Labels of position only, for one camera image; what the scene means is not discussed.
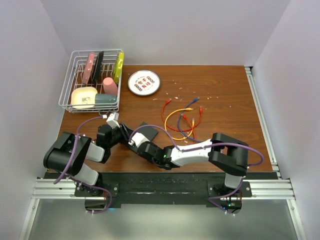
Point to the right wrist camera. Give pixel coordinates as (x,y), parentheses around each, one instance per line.
(137,139)

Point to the pink cup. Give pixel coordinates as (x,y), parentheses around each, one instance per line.
(109,86)

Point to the round patterned plate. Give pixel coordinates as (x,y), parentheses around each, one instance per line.
(144,83)

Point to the aluminium frame rail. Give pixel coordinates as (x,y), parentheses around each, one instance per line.
(230,107)

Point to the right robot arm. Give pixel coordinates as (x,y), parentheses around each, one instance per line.
(227,153)

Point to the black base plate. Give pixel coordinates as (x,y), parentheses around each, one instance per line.
(171,188)

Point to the black network switch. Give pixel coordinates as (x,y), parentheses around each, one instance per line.
(149,132)

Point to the pink plate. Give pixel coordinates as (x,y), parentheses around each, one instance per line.
(88,68)

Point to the yellow-green plate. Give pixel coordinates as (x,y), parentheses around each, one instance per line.
(117,70)

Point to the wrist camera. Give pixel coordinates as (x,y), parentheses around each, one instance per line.
(137,139)
(112,120)

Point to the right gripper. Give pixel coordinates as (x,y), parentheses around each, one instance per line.
(151,161)

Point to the white wire dish rack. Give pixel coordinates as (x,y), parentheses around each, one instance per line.
(74,76)

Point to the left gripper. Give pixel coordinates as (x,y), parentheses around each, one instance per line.
(125,131)

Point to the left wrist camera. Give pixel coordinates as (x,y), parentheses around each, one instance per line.
(112,120)

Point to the cream square bowl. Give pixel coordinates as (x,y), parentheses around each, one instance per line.
(83,97)

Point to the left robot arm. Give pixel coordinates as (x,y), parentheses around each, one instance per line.
(68,154)

